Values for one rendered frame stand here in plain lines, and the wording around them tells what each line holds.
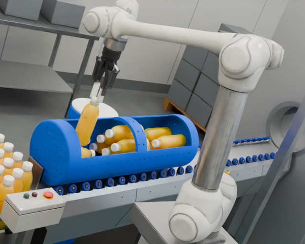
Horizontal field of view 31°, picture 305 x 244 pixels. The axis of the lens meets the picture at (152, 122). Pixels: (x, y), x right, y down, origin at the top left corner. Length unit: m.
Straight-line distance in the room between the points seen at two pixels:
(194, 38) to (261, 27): 5.85
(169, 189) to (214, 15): 4.52
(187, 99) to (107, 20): 4.47
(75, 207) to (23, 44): 3.69
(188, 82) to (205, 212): 4.56
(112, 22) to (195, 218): 0.75
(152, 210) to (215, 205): 0.40
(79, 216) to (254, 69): 1.15
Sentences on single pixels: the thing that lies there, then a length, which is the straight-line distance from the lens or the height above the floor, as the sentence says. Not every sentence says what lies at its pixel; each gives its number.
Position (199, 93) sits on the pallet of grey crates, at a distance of 6.26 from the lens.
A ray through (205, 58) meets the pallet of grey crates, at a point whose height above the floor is 0.83.
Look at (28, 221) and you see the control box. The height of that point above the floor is 1.04.
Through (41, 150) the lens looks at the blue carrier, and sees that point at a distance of 2.40.
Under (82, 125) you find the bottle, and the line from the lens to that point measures 2.30.
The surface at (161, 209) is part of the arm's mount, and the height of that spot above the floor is 1.07.
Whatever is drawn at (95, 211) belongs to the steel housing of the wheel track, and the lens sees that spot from 2.57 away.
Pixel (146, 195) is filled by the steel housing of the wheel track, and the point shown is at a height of 0.86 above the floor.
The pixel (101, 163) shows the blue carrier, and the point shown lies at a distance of 2.39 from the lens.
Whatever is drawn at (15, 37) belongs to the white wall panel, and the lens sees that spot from 5.91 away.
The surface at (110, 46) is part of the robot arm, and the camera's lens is 2.18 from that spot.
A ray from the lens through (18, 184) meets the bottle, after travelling 2.14.
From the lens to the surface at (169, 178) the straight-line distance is 2.90.
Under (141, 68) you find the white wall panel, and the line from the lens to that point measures 6.82.
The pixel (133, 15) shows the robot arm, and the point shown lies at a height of 1.77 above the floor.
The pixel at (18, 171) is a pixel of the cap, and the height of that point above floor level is 1.11.
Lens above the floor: 2.18
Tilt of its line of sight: 21 degrees down
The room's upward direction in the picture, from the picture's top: 21 degrees clockwise
